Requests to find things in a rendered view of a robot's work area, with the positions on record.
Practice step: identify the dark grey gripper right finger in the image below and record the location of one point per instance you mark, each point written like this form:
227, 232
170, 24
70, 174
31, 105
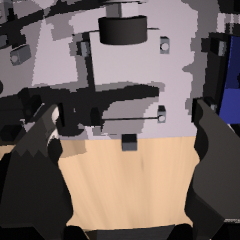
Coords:
213, 197

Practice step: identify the blue rectangular block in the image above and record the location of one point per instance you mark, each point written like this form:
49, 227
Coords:
228, 85

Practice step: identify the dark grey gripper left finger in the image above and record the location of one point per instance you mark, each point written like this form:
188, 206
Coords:
35, 203

